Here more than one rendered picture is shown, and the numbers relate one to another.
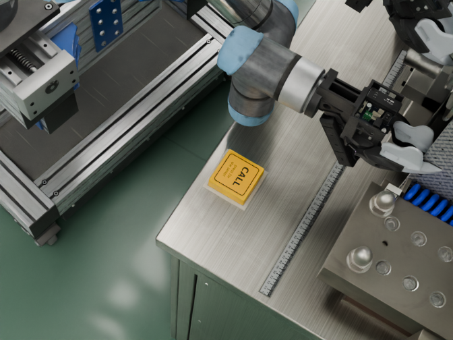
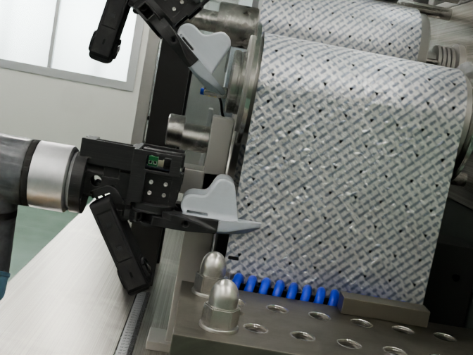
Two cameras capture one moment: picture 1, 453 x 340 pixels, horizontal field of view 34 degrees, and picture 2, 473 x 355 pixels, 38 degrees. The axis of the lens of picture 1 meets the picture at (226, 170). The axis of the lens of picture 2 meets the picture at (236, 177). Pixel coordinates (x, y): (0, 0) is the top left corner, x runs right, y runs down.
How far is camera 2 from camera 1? 0.83 m
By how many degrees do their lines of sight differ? 61
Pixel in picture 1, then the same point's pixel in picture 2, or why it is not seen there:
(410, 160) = (222, 210)
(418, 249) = (286, 315)
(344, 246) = (188, 318)
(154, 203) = not seen: outside the picture
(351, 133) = (139, 188)
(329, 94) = (98, 146)
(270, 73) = (11, 146)
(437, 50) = (205, 62)
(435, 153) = (246, 194)
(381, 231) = not seen: hidden behind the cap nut
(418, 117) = not seen: hidden behind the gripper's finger
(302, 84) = (58, 149)
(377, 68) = (119, 301)
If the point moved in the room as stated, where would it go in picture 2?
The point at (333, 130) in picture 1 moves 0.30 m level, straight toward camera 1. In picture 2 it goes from (111, 214) to (86, 308)
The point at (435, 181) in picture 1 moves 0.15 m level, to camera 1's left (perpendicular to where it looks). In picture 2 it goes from (257, 258) to (130, 248)
